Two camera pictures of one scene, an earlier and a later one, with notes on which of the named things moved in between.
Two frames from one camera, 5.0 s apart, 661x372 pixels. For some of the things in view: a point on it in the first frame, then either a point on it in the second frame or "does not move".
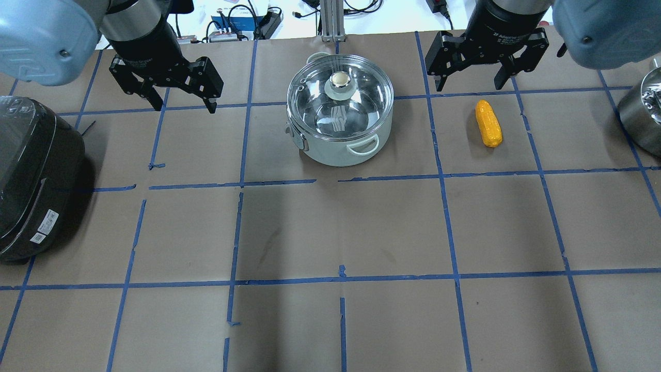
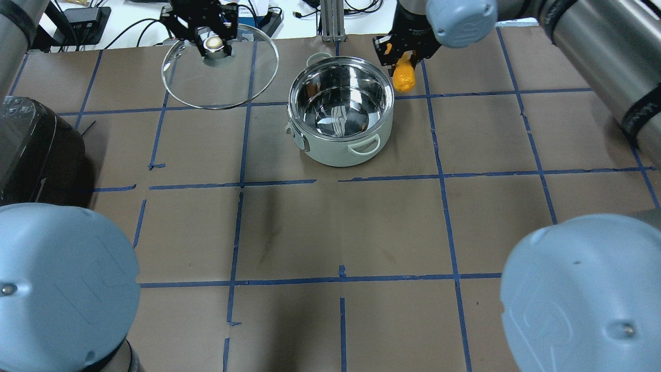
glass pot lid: [340, 96] -> [220, 80]
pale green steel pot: [339, 108] does not move
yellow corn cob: [488, 123] -> [404, 75]
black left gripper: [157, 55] -> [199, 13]
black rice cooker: [42, 166] does not move
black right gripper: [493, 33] -> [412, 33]
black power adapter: [268, 24] does not move
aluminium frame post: [333, 20] does not move
